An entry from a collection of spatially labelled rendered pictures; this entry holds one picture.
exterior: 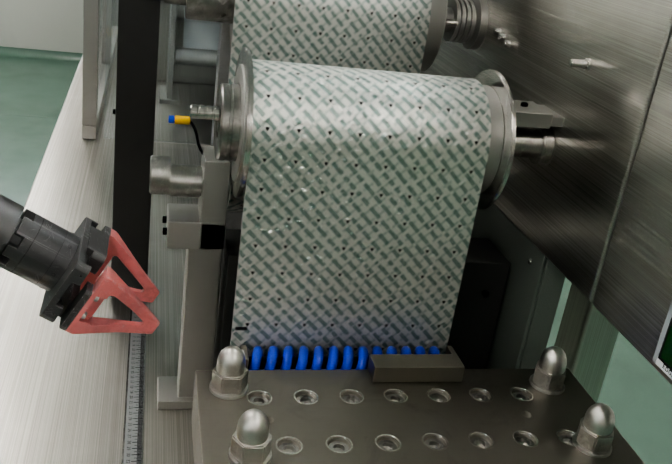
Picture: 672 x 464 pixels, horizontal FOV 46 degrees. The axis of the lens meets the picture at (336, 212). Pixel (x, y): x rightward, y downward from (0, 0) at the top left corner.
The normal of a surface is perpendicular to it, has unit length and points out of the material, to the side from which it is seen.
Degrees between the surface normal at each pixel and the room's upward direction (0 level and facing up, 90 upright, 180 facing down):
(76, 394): 0
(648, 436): 0
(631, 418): 0
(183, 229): 90
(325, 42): 92
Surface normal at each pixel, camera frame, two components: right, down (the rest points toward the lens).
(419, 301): 0.20, 0.40
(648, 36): -0.97, -0.04
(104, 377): 0.13, -0.92
